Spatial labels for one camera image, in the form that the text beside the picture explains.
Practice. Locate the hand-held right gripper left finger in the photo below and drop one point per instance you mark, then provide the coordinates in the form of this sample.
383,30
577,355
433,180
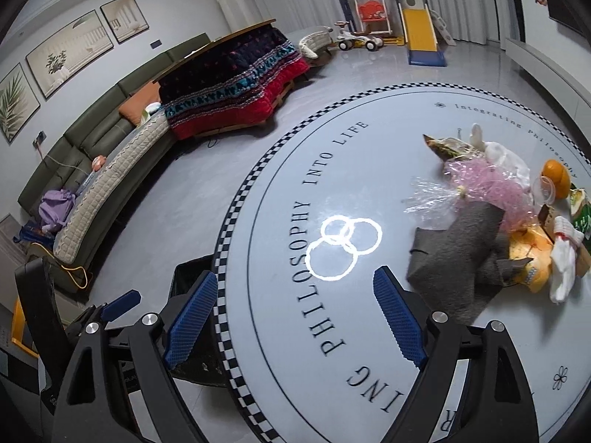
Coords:
191,320

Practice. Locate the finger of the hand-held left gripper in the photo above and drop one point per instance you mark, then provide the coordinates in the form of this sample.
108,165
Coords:
121,302

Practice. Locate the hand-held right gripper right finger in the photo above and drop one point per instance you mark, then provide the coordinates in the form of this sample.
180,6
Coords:
399,318

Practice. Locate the black bagged trash bin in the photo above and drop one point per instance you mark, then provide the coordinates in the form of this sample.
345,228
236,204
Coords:
187,281

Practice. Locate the clear plastic cup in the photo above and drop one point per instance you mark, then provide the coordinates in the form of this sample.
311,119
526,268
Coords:
544,190

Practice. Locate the orange citrus fruit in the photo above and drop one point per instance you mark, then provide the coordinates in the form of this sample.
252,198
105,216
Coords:
556,175

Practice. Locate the grey cloth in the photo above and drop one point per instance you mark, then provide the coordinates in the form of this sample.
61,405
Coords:
452,263

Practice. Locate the purple bag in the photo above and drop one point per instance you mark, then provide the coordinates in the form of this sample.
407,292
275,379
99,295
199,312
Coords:
55,207

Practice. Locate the beige quilted mat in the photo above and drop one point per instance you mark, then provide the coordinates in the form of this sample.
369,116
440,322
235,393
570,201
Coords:
106,180

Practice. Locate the pink toy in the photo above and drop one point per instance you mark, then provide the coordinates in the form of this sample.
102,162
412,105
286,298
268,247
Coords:
97,161

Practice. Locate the yellow packet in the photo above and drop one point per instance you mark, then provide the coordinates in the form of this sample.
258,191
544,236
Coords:
531,254

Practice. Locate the pink cellophane wrapper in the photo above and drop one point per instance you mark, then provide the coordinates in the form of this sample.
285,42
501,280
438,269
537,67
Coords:
489,184

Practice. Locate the dark green sofa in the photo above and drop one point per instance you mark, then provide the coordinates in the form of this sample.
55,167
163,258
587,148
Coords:
92,129

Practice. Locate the green brown snack packet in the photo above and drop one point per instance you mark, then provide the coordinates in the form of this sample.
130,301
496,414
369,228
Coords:
450,150

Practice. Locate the white sock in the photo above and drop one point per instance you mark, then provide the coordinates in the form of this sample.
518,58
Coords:
565,258
505,157

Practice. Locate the small cardboard box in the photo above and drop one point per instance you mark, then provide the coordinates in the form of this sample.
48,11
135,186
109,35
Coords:
549,221

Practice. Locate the framed palm leaf picture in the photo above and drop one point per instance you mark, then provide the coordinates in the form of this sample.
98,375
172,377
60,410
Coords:
16,101

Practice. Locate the orange cushion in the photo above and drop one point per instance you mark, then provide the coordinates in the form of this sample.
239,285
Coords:
138,104

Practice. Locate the translucent plastic scrap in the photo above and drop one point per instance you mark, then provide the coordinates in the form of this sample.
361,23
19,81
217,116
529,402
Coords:
476,133

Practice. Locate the dark patterned blanket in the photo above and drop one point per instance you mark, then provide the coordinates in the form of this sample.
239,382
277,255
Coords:
221,78

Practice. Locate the large framed plant picture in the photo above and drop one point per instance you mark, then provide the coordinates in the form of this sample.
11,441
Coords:
69,53

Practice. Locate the white ride-on toy car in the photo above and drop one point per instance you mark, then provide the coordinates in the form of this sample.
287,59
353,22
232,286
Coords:
360,39

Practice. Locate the small framed picture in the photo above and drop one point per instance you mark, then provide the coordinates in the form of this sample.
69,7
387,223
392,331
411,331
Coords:
124,18

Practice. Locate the yellow toy slide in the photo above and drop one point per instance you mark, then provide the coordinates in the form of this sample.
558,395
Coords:
422,32

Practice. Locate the white basket chair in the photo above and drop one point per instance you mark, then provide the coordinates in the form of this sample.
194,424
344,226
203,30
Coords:
314,44

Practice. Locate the white low cabinet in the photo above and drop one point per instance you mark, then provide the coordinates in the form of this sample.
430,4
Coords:
549,69

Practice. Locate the wooden low table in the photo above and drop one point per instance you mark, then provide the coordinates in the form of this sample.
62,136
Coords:
249,27

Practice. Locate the toy swing set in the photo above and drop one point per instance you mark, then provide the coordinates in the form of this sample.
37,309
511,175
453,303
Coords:
371,9

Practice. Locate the white curtain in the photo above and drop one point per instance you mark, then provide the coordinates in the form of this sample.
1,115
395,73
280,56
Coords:
461,0

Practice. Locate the black television screen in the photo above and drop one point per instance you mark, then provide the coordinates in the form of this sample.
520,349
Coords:
568,7

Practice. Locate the wall outlet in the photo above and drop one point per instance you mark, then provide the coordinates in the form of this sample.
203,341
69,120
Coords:
40,137

